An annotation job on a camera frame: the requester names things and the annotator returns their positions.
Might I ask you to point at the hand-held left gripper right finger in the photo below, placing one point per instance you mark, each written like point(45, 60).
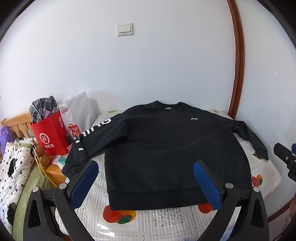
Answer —
point(205, 185)

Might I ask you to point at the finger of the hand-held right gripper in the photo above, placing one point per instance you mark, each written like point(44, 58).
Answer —
point(283, 153)
point(294, 148)

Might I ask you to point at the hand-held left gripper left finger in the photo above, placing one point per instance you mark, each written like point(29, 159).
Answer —
point(84, 183)

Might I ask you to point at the black sweatshirt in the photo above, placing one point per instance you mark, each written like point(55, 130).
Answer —
point(161, 150)

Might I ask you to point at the white teal box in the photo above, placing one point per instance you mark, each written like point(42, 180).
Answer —
point(61, 161)

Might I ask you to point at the brown wooden baseboard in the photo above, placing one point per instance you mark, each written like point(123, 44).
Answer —
point(279, 212)

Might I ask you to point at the brown bottle gourd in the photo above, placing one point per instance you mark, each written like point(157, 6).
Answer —
point(44, 159)

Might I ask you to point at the green bed sheet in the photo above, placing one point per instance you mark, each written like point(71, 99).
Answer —
point(30, 178)

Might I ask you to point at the fruit print tablecloth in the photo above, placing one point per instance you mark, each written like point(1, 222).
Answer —
point(161, 222)

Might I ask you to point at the red paper bag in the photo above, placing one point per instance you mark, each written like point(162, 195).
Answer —
point(48, 132)

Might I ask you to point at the white black-dotted quilt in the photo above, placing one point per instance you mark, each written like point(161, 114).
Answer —
point(13, 166)

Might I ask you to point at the white plastic shopping bag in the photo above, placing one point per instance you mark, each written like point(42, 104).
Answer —
point(76, 109)

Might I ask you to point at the grey plaid cloth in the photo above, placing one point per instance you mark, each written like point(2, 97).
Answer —
point(41, 106)

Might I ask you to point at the wooden bed headboard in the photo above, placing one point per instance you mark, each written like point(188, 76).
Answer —
point(18, 122)

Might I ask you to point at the purple fluffy cloth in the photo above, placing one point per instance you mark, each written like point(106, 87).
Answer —
point(4, 139)

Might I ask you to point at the brown wooden door frame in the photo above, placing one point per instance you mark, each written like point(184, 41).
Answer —
point(238, 58)

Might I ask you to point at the white light switch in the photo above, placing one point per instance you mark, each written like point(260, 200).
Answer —
point(125, 29)

